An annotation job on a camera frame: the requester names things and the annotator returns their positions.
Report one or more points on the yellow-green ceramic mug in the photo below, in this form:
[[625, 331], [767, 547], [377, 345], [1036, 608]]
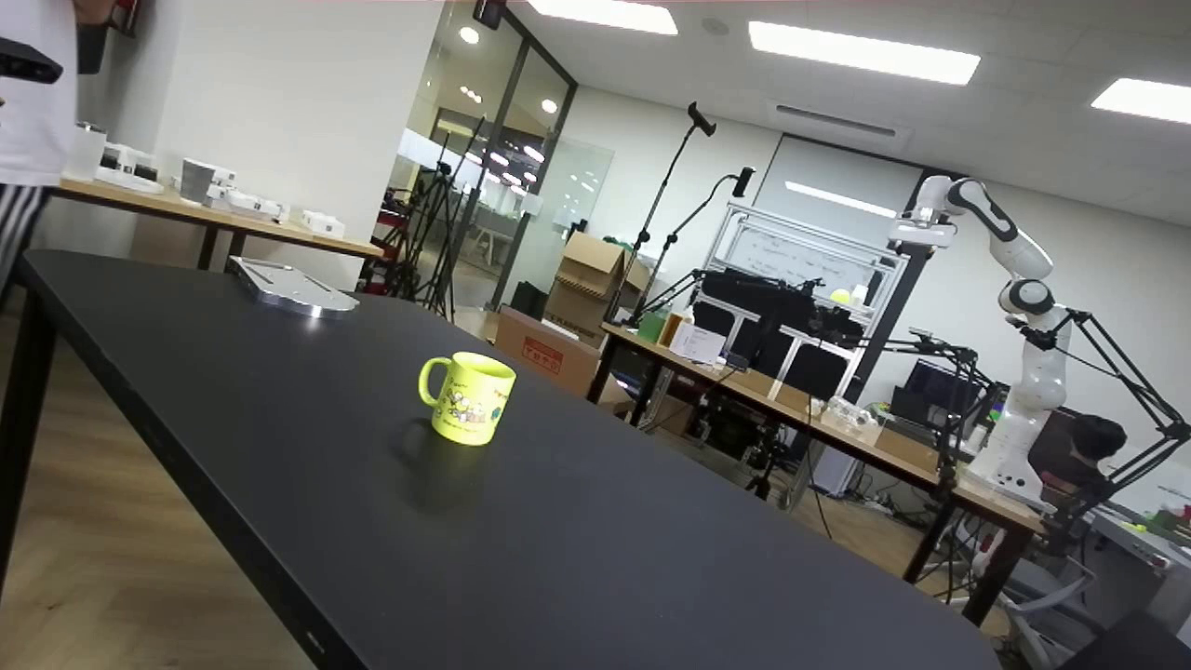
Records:
[[468, 394]]

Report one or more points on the wooden side table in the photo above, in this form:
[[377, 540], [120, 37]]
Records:
[[244, 231]]

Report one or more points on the white aluminium frame rack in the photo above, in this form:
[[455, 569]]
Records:
[[786, 285]]

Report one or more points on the silver metal mounting plate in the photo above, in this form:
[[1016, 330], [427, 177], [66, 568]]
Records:
[[285, 285]]

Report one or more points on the brown cardboard box red label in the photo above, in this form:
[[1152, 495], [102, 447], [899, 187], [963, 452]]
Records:
[[549, 351]]

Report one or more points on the stacked cardboard boxes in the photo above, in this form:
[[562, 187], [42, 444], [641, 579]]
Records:
[[592, 277]]

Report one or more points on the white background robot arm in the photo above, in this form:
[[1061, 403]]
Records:
[[1032, 310]]

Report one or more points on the wooden desk black legs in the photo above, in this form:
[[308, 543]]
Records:
[[884, 447]]

